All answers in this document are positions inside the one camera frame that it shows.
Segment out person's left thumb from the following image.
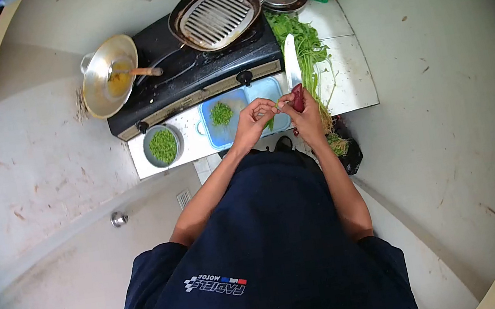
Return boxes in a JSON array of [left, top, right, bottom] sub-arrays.
[[255, 108, 278, 127]]

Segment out white floor drain grate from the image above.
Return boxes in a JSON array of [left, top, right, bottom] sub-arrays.
[[175, 188, 194, 211]]

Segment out square ridged grill pan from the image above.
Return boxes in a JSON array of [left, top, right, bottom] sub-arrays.
[[122, 0, 272, 88]]

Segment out white knife with red handle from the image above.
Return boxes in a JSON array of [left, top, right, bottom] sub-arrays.
[[280, 33, 308, 115]]

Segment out round metal knob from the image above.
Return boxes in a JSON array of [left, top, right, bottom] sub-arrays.
[[110, 210, 130, 229]]

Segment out blue plastic cutting board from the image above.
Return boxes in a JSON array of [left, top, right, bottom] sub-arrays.
[[191, 74, 295, 154]]

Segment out grey metal bowl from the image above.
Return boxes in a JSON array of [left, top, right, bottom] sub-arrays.
[[140, 121, 188, 171]]

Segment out aluminium wok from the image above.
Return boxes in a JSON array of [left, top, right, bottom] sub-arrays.
[[74, 32, 147, 122]]

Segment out black gas stove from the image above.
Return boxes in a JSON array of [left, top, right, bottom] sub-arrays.
[[93, 0, 293, 144]]

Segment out person's left index finger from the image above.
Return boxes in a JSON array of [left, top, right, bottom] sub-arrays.
[[246, 95, 279, 117]]

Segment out black plastic bag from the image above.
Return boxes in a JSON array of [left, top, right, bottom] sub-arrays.
[[323, 113, 366, 178]]

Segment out person's left hand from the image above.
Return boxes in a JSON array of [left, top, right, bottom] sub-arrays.
[[224, 95, 284, 157]]

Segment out person's right hand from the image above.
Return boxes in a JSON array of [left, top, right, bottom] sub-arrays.
[[276, 86, 329, 151]]

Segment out pile of chopped greens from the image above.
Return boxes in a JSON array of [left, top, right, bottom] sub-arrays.
[[208, 100, 236, 129]]

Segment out green vegetable stem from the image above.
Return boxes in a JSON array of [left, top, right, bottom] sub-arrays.
[[262, 100, 285, 132]]

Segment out person's body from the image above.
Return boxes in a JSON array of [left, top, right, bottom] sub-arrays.
[[98, 129, 420, 309]]

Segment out person's right thumb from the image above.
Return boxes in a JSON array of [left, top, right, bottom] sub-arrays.
[[276, 93, 296, 114]]

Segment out chopped greens in bowl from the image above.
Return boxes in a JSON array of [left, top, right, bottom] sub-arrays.
[[147, 127, 180, 167]]

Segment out wooden spatula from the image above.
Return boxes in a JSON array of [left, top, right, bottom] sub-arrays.
[[107, 62, 165, 84]]

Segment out person's right fingers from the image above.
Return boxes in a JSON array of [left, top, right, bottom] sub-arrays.
[[301, 88, 322, 120]]

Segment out bunch of leafy green vegetables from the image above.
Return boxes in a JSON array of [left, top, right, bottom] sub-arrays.
[[263, 1, 345, 141]]

